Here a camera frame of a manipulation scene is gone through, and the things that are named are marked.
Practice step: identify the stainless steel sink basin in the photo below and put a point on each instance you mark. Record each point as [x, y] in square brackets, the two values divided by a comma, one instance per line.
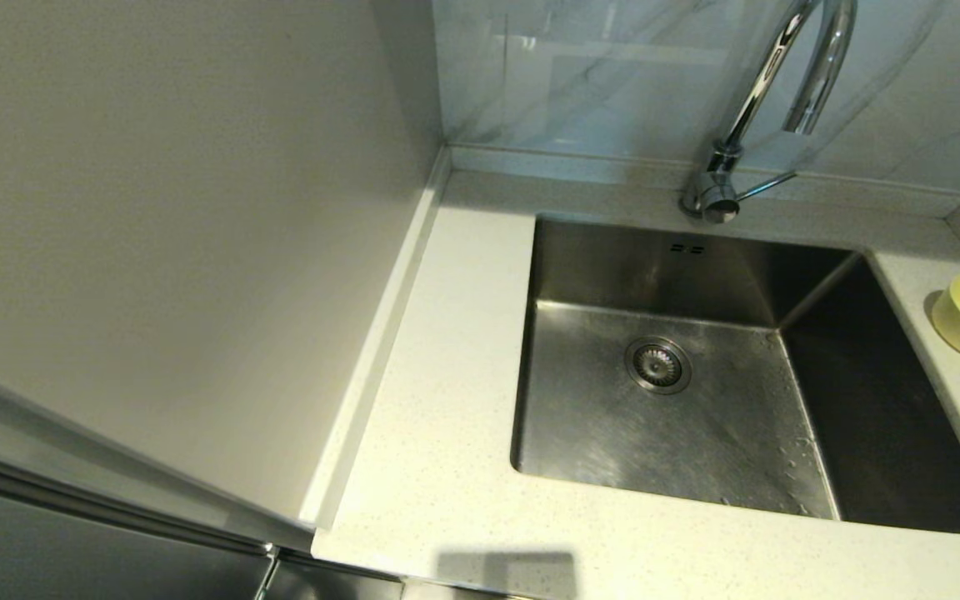
[738, 450]

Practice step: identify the chrome gooseneck kitchen faucet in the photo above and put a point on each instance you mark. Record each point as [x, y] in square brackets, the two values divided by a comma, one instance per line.
[720, 196]

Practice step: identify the dark grey cabinet front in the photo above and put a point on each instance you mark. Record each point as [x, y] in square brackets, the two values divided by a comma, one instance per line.
[72, 567]

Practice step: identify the round metal drain strainer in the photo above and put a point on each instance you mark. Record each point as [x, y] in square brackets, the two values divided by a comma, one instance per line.
[657, 364]

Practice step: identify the tall beige cabinet panel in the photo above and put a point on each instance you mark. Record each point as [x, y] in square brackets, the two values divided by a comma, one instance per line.
[155, 208]

